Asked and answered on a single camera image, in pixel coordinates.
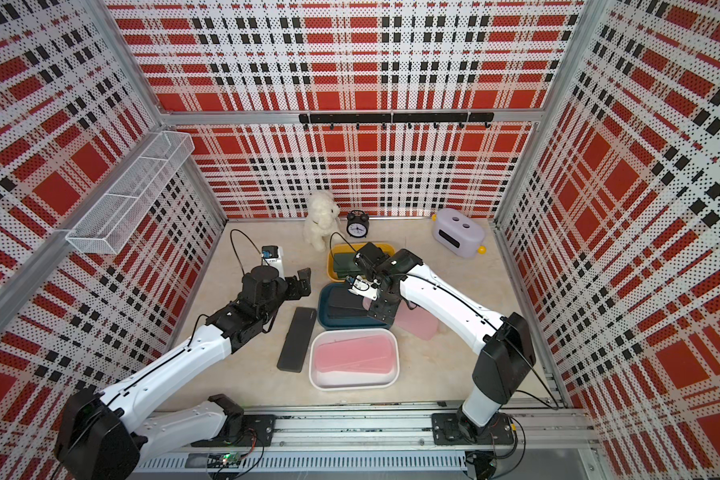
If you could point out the aluminium rail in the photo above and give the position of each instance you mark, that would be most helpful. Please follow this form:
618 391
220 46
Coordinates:
408 426

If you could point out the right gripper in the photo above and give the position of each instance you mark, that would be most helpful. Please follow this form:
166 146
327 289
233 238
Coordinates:
381 312

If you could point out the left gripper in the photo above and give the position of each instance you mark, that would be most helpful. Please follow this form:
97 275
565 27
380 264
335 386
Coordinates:
295 293

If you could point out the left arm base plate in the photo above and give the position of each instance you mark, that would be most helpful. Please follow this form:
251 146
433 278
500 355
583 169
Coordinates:
243 431

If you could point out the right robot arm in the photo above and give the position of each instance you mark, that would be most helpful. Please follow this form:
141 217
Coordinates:
503 344

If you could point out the teal storage tray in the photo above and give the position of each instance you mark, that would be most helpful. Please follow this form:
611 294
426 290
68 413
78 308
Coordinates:
342 323

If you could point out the green pencil case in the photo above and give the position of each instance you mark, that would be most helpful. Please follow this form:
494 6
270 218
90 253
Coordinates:
344 265

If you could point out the white wire mesh shelf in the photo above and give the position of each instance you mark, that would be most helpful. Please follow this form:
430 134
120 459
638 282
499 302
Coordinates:
108 225

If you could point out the black pencil case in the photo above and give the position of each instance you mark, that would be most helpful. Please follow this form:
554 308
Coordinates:
343 304
297 340

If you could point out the pink pencil case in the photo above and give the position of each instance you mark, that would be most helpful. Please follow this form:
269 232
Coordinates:
372 362
369 343
417 321

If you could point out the white plush dog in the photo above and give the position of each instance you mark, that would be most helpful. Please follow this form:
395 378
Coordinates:
321 220

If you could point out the black alarm clock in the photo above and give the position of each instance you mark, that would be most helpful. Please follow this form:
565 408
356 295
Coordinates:
357 223

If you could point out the black hook rail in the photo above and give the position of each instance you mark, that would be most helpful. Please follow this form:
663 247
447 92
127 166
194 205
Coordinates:
333 119

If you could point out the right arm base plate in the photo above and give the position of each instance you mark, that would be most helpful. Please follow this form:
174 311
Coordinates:
455 429

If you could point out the white storage tray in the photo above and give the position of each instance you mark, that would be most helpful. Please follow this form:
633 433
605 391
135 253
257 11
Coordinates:
338 381

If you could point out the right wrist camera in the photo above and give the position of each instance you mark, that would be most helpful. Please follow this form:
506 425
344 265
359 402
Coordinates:
360 286

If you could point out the lavender toaster toy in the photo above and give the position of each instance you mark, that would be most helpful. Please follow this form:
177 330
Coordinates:
458 233

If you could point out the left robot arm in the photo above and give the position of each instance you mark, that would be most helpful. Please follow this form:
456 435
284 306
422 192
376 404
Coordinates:
103 432

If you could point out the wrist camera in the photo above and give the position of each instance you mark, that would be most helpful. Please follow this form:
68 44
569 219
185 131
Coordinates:
360 286
272 255

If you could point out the green circuit board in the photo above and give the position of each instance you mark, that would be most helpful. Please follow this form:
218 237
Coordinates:
224 460

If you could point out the yellow storage tray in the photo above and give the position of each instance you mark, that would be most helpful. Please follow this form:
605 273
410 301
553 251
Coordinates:
339 249

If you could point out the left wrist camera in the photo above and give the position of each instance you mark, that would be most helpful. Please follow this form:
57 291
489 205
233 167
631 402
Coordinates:
272 255

